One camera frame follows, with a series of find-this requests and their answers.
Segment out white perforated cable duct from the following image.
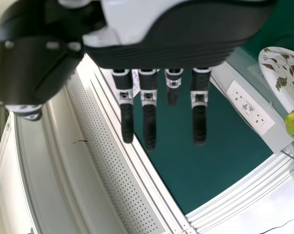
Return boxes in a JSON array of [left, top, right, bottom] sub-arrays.
[[65, 70, 167, 234]]

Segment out thin black cable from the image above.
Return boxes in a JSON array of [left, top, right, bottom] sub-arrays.
[[255, 214, 294, 233]]

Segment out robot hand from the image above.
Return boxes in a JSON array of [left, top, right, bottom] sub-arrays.
[[0, 0, 276, 152]]

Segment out white paper label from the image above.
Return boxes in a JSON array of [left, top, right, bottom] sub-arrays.
[[131, 69, 141, 98]]

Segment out white plate brown leaf pattern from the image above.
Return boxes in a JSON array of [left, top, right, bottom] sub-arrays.
[[258, 46, 294, 116]]

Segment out white double socket plate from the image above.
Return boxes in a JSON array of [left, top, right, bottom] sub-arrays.
[[226, 81, 276, 136]]

